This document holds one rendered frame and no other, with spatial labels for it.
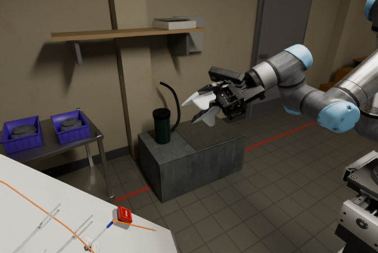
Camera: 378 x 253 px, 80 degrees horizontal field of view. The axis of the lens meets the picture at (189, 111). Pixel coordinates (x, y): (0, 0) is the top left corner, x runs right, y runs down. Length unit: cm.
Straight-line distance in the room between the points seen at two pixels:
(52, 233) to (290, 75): 71
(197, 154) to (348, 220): 146
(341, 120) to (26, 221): 74
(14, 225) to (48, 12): 201
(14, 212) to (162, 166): 152
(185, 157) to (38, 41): 166
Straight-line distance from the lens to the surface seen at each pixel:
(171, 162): 209
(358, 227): 101
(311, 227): 241
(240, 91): 62
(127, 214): 85
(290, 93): 69
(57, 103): 260
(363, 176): 107
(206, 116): 66
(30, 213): 69
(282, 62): 65
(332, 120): 60
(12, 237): 64
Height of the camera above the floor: 173
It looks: 25 degrees down
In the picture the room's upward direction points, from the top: straight up
